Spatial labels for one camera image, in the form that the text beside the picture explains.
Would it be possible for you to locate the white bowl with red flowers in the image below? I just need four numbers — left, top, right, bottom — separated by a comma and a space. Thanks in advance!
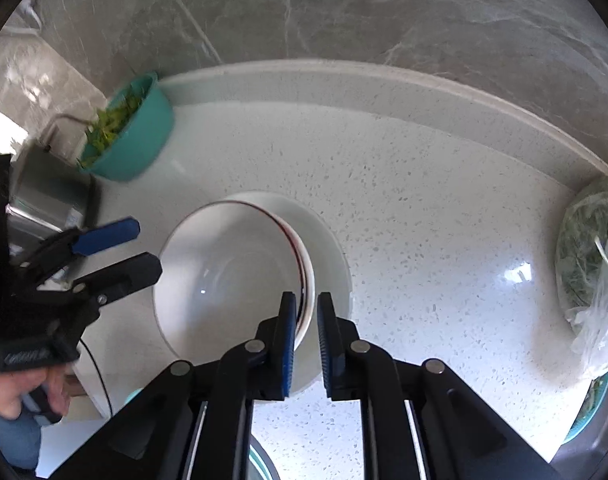
153, 200, 309, 364

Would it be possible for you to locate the teal rim plate front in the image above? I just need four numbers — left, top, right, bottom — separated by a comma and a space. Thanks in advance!
246, 436, 280, 480

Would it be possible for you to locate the grey sleeved left forearm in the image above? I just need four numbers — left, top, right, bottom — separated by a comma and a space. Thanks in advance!
0, 403, 41, 472

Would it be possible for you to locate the person's left hand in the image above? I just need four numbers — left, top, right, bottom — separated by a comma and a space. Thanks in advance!
0, 365, 70, 420

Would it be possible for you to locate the small white bowl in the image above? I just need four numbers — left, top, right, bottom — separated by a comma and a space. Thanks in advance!
229, 191, 353, 396

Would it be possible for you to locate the stainless steel rice cooker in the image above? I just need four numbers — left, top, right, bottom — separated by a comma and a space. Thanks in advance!
6, 114, 100, 258

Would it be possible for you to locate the green bowl of vegetables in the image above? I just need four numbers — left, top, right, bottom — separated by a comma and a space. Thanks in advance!
77, 72, 175, 182

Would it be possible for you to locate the plastic bag of greens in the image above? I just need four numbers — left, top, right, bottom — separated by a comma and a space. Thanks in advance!
554, 177, 608, 379

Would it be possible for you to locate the teal basket of greens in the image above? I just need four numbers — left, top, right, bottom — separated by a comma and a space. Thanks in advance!
563, 372, 608, 444

